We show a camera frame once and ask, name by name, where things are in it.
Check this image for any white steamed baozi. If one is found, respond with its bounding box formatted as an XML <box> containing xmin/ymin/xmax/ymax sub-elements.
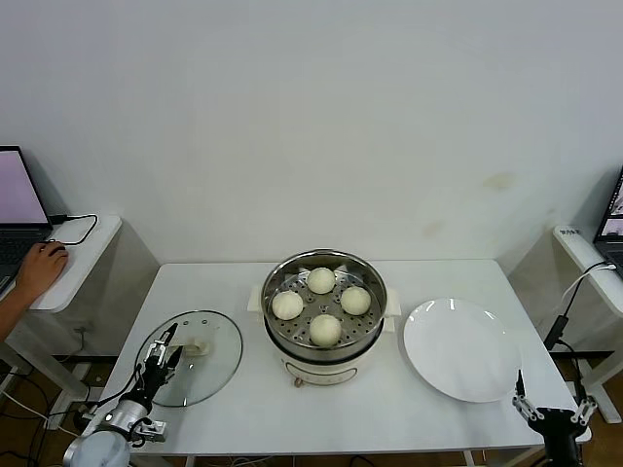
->
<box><xmin>271</xmin><ymin>290</ymin><xmax>305</xmax><ymax>321</ymax></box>
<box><xmin>339</xmin><ymin>285</ymin><xmax>371</xmax><ymax>315</ymax></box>
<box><xmin>310</xmin><ymin>313</ymin><xmax>343</xmax><ymax>347</ymax></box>
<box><xmin>306</xmin><ymin>266</ymin><xmax>336</xmax><ymax>296</ymax></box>

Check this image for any black power adapter with cable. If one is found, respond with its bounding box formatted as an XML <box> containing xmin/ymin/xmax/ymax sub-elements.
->
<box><xmin>543</xmin><ymin>279</ymin><xmax>623</xmax><ymax>408</ymax></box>

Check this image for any white floor cable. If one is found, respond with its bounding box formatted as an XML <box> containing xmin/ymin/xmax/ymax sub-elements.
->
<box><xmin>0</xmin><ymin>391</ymin><xmax>51</xmax><ymax>420</ymax></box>

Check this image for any bare person hand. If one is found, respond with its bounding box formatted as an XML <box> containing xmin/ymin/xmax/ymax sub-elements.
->
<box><xmin>16</xmin><ymin>241</ymin><xmax>70</xmax><ymax>304</ymax></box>

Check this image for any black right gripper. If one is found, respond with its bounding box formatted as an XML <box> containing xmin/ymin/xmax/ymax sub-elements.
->
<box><xmin>510</xmin><ymin>369</ymin><xmax>599</xmax><ymax>467</ymax></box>

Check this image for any round white plate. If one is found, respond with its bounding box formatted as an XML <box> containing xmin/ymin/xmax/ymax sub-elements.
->
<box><xmin>402</xmin><ymin>297</ymin><xmax>523</xmax><ymax>404</ymax></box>

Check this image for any black floor cable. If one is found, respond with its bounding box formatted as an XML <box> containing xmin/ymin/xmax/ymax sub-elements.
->
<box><xmin>0</xmin><ymin>373</ymin><xmax>55</xmax><ymax>424</ymax></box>

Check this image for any bare person forearm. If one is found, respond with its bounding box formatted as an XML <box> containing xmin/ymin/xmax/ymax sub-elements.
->
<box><xmin>0</xmin><ymin>290</ymin><xmax>33</xmax><ymax>341</ymax></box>

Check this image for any black desk cable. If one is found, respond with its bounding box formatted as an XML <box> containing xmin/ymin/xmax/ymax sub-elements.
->
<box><xmin>47</xmin><ymin>212</ymin><xmax>98</xmax><ymax>244</ymax></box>

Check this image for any cream electric cooker base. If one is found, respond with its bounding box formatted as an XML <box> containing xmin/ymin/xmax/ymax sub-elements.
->
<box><xmin>246</xmin><ymin>283</ymin><xmax>403</xmax><ymax>389</ymax></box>

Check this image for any dark laptop with pale screen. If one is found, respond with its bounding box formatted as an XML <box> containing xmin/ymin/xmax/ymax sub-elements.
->
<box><xmin>0</xmin><ymin>144</ymin><xmax>54</xmax><ymax>296</ymax></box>

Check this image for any stainless steel steamer insert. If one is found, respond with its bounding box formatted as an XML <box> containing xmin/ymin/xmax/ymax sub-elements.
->
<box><xmin>260</xmin><ymin>248</ymin><xmax>389</xmax><ymax>352</ymax></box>

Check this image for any white charging cable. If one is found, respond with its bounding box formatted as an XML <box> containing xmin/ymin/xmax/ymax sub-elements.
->
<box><xmin>564</xmin><ymin>261</ymin><xmax>615</xmax><ymax>312</ymax></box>

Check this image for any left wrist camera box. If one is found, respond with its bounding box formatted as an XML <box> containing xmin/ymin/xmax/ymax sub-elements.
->
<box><xmin>128</xmin><ymin>418</ymin><xmax>170</xmax><ymax>445</ymax></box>

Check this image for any round glass pot lid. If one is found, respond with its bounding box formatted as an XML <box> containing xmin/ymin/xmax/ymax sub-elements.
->
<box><xmin>131</xmin><ymin>311</ymin><xmax>243</xmax><ymax>409</ymax></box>

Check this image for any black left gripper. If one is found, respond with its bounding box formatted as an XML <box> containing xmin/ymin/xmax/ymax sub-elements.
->
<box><xmin>138</xmin><ymin>323</ymin><xmax>183</xmax><ymax>405</ymax></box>

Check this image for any dark laptop with video windows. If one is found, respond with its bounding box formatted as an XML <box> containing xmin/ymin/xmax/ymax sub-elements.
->
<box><xmin>594</xmin><ymin>162</ymin><xmax>623</xmax><ymax>271</ymax></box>

